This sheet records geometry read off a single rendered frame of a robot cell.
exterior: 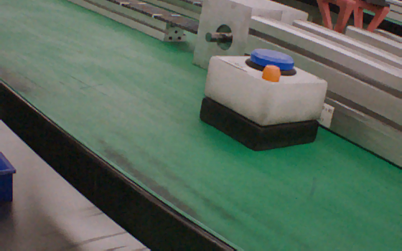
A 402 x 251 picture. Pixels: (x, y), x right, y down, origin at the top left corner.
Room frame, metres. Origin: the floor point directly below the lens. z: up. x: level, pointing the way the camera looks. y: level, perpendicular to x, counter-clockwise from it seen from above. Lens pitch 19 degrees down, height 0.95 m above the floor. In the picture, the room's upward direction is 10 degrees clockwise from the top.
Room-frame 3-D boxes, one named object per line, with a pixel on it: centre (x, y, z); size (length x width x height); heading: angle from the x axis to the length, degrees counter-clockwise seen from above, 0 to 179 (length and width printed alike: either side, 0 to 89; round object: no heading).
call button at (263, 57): (0.50, -0.05, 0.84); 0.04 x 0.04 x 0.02
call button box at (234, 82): (0.51, -0.06, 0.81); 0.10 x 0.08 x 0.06; 131
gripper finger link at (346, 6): (0.81, -0.18, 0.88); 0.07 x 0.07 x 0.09; 41
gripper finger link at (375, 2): (0.84, -0.22, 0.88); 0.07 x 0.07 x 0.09; 41
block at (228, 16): (0.70, -0.03, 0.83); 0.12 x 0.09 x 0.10; 131
